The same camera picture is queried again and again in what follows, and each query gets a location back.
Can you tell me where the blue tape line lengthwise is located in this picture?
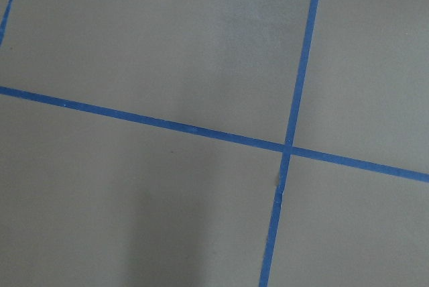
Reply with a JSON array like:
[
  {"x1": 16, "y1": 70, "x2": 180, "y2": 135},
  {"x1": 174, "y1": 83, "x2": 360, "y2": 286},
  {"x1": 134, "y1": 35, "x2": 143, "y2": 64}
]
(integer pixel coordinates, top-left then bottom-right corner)
[{"x1": 258, "y1": 0, "x2": 319, "y2": 287}]

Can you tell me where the blue tape line crosswise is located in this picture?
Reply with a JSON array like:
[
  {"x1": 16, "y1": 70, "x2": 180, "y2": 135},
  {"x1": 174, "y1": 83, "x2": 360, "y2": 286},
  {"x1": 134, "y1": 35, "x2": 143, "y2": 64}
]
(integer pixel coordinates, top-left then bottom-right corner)
[{"x1": 1, "y1": 86, "x2": 428, "y2": 183}]

